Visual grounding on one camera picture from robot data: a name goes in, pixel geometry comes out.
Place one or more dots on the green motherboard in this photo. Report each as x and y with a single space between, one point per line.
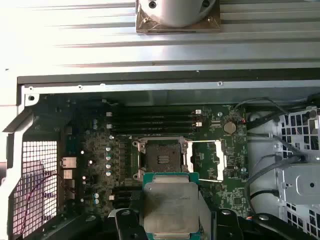
232 150

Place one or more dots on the metal drive cage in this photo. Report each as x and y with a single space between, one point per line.
300 180

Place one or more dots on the brown square base plate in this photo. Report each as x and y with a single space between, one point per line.
145 26

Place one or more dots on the CPU socket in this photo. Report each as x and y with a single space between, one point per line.
162 152

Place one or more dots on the black RAM slot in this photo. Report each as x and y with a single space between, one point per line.
150 113
150 119
150 130
150 124

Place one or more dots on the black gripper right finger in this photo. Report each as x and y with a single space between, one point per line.
227 225

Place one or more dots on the silver port block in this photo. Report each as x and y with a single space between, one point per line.
68 163

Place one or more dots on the silver CPU with green edge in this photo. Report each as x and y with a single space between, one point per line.
170 207

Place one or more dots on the round coin cell battery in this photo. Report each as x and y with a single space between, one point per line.
229 127

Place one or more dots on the metal socket cover frame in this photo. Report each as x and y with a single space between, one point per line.
221 160

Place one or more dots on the black PC case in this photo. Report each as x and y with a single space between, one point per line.
175 75

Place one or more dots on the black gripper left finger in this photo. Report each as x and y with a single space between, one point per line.
125 225

